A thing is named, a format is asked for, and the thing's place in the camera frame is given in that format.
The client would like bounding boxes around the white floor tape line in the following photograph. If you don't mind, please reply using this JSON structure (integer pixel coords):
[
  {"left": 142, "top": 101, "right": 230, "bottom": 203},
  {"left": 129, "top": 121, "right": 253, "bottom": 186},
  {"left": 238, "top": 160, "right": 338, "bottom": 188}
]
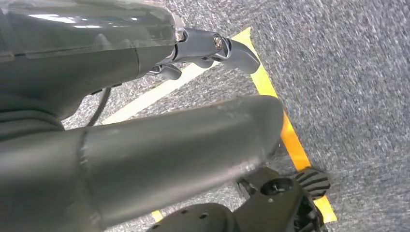
[{"left": 102, "top": 60, "right": 221, "bottom": 126}]

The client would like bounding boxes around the yellow floor tape outline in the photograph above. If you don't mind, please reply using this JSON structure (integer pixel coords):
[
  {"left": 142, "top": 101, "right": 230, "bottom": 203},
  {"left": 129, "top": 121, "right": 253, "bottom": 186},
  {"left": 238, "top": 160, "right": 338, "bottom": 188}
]
[{"left": 150, "top": 26, "right": 337, "bottom": 224}]

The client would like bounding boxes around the black cable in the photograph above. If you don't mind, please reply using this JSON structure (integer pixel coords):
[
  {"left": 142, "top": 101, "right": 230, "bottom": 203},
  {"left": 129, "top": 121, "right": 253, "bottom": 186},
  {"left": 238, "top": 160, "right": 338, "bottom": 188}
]
[{"left": 86, "top": 87, "right": 112, "bottom": 127}]

